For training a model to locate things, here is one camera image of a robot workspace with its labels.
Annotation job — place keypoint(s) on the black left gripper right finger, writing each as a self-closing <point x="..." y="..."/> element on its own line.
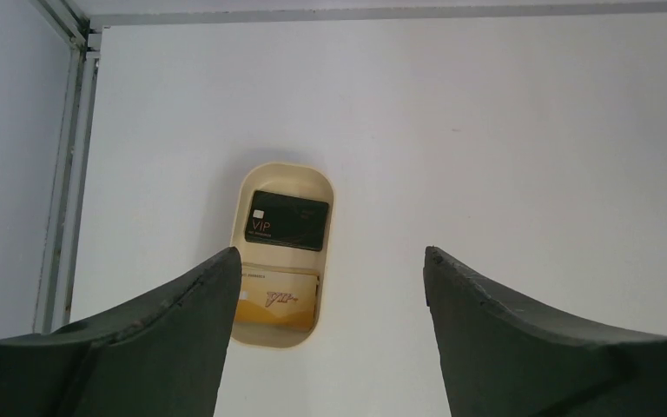
<point x="503" y="353"/>

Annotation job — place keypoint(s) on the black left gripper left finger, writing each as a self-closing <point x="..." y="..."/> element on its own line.
<point x="159" y="354"/>

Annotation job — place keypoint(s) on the gold VIP card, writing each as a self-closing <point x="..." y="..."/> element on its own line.
<point x="277" y="297"/>

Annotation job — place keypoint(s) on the black VIP card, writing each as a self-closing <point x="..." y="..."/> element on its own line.
<point x="287" y="221"/>

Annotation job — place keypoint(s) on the aluminium frame rail left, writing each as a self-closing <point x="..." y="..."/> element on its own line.
<point x="54" y="301"/>

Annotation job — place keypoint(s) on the aluminium frame rail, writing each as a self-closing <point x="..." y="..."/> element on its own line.
<point x="54" y="301"/>
<point x="100" y="22"/>

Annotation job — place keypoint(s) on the aluminium frame rail back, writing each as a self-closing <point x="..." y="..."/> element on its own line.
<point x="100" y="22"/>

